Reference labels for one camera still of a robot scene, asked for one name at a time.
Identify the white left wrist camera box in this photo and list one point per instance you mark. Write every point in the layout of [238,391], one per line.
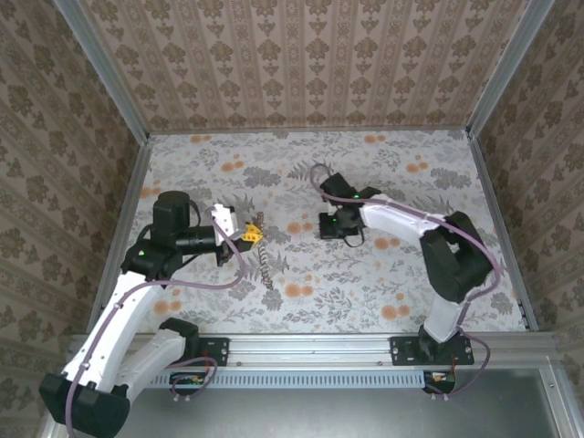
[223,219]

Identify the aluminium frame post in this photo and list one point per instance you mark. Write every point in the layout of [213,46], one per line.
[507,68]
[106,68]

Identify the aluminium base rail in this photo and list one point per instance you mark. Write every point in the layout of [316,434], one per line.
[310,349]

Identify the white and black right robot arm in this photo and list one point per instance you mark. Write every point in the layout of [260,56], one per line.
[392,219]

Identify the aluminium table side rail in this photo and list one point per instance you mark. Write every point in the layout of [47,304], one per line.
[135,182]
[495,205]

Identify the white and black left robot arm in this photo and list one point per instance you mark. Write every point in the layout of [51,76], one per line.
[109,328]

